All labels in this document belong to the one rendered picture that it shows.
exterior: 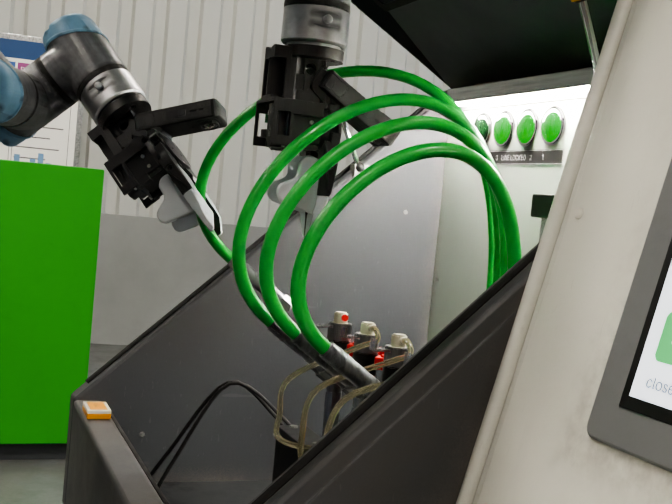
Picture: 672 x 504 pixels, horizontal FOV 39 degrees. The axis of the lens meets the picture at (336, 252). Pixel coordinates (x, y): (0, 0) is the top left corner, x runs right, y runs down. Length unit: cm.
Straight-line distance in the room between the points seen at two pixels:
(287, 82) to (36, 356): 339
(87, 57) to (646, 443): 89
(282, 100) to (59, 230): 330
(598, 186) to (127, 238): 683
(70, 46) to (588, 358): 84
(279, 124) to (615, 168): 43
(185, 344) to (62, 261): 294
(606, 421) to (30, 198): 376
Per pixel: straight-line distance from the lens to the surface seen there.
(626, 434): 67
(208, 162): 121
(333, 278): 146
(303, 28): 108
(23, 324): 434
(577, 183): 81
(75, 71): 131
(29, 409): 442
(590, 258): 76
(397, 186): 149
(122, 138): 127
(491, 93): 137
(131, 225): 751
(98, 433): 122
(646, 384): 67
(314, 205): 108
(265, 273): 92
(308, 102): 107
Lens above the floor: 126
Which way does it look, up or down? 3 degrees down
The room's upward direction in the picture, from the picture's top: 5 degrees clockwise
